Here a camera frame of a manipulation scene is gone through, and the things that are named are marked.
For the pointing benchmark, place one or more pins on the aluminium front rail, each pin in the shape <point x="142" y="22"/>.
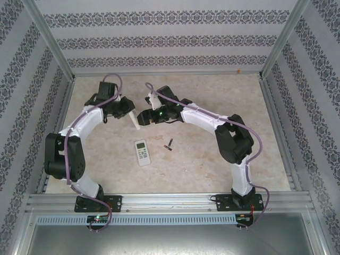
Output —
<point x="164" y="202"/>

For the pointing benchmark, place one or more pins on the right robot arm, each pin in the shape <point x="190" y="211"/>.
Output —
<point x="202" y="118"/>

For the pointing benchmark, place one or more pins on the aluminium frame post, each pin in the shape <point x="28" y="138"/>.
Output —
<point x="282" y="40"/>
<point x="52" y="40"/>

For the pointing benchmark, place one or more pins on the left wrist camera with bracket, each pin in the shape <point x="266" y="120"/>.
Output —
<point x="122" y="98"/>

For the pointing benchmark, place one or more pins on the controller board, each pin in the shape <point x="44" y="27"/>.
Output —
<point x="97" y="219"/>
<point x="244" y="217"/>

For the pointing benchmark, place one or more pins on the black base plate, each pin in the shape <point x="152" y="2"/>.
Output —
<point x="221" y="203"/>
<point x="117" y="203"/>

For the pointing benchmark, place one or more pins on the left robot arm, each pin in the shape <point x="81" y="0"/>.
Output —
<point x="90" y="120"/>

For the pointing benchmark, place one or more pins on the white remote control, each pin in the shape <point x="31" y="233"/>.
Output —
<point x="143" y="155"/>
<point x="135" y="120"/>

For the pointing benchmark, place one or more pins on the aluminium side rail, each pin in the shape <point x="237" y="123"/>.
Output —
<point x="64" y="106"/>
<point x="279" y="132"/>

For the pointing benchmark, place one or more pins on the grey metal sheet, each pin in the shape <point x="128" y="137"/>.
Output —
<point x="170" y="241"/>

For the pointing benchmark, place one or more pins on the aluminium back rail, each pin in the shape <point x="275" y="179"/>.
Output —
<point x="159" y="72"/>

